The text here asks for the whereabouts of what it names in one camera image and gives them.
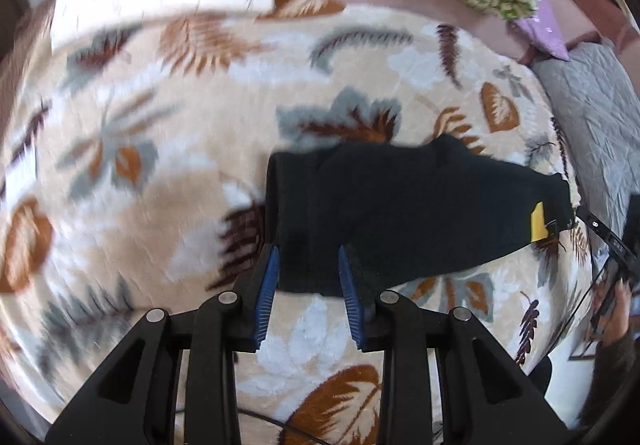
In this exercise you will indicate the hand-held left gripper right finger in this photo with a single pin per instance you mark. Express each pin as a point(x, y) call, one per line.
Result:
point(350, 295)

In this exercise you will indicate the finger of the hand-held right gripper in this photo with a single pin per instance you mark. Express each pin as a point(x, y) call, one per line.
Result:
point(607, 237)

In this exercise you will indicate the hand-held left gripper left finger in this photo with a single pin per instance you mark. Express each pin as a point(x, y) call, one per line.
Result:
point(266, 290)

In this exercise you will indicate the black pants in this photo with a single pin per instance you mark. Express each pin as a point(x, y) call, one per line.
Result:
point(400, 205)

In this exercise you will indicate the person's right forearm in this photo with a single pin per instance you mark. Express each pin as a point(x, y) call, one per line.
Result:
point(612, 375)

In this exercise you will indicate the person's right hand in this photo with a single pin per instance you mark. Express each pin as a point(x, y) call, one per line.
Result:
point(620, 315)

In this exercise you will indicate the grey quilted cover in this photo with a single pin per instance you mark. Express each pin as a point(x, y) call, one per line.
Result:
point(595, 110)

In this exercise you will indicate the leaf-print plush blanket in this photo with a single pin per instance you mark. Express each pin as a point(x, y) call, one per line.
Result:
point(175, 175)

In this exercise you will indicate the purple cloth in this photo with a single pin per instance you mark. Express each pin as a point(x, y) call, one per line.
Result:
point(542, 27)

